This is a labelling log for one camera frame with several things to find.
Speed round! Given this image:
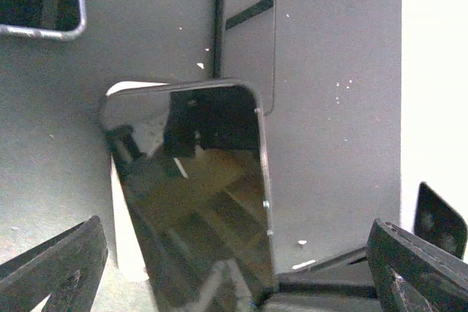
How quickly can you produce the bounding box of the black phone case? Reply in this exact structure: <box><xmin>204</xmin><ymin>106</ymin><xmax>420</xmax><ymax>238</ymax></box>
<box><xmin>213</xmin><ymin>0</ymin><xmax>277</xmax><ymax>116</ymax></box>

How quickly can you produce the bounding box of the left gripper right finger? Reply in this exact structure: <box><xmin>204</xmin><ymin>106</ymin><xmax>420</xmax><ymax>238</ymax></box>
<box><xmin>366</xmin><ymin>218</ymin><xmax>467</xmax><ymax>311</ymax></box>

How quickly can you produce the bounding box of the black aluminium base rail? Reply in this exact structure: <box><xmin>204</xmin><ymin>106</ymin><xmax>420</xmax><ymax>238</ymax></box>
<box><xmin>259</xmin><ymin>246</ymin><xmax>382</xmax><ymax>311</ymax></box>

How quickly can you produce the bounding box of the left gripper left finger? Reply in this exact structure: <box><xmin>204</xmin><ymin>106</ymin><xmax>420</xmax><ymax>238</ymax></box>
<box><xmin>1</xmin><ymin>216</ymin><xmax>108</xmax><ymax>311</ymax></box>

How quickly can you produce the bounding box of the beige cased phone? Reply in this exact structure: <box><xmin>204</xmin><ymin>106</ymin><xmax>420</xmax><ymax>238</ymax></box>
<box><xmin>105</xmin><ymin>80</ymin><xmax>173</xmax><ymax>284</ymax></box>

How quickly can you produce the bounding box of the black smartphone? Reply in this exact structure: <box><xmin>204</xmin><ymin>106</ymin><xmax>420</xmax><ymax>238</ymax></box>
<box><xmin>99</xmin><ymin>80</ymin><xmax>278</xmax><ymax>311</ymax></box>

